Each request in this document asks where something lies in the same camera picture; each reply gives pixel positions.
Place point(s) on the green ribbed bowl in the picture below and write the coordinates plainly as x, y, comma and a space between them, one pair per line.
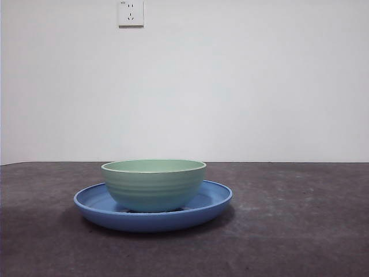
155, 190

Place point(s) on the blue plate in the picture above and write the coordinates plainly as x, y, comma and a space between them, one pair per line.
152, 223

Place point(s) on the white wall socket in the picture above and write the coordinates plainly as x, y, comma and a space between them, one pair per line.
131, 14

